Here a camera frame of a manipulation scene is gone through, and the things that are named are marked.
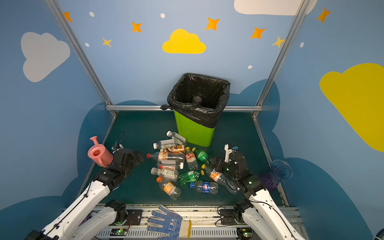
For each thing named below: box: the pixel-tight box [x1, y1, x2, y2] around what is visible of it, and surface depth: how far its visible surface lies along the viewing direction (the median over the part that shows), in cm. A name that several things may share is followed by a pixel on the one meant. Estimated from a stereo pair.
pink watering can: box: [87, 135, 114, 168], surface depth 88 cm
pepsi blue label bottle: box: [190, 180, 219, 195], surface depth 82 cm
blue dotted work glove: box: [146, 204, 192, 240], surface depth 73 cm
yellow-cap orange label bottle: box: [201, 164, 239, 195], surface depth 86 cm
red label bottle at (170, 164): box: [157, 159, 185, 170], surface depth 90 cm
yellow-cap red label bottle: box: [185, 146, 199, 171], surface depth 93 cm
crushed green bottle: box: [178, 170, 200, 185], surface depth 88 cm
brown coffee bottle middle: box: [167, 145, 185, 153], surface depth 97 cm
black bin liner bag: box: [160, 72, 231, 129], surface depth 86 cm
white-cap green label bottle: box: [150, 167, 179, 182], surface depth 86 cm
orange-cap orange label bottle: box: [156, 176, 182, 200], surface depth 82 cm
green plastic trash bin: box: [174, 110, 216, 147], surface depth 92 cm
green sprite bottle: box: [192, 147, 214, 167], surface depth 95 cm
